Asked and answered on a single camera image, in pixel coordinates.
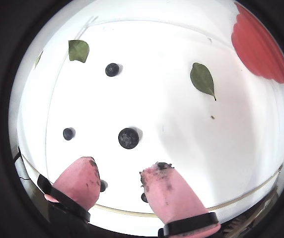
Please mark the pink padded gripper finger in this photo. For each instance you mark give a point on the pink padded gripper finger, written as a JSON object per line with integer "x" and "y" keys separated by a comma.
{"x": 77, "y": 183}
{"x": 171, "y": 198}

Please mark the dark blueberry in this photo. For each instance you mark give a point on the dark blueberry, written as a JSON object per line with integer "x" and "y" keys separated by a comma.
{"x": 112, "y": 69}
{"x": 103, "y": 186}
{"x": 128, "y": 138}
{"x": 68, "y": 134}
{"x": 144, "y": 197}

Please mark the red collapsible silicone cup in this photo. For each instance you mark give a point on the red collapsible silicone cup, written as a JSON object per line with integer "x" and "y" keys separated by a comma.
{"x": 258, "y": 49}

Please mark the small green leaf with stem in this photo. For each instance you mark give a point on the small green leaf with stem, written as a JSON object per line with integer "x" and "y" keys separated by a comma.
{"x": 202, "y": 79}

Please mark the large green leaf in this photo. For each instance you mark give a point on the large green leaf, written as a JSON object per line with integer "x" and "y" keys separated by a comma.
{"x": 78, "y": 50}

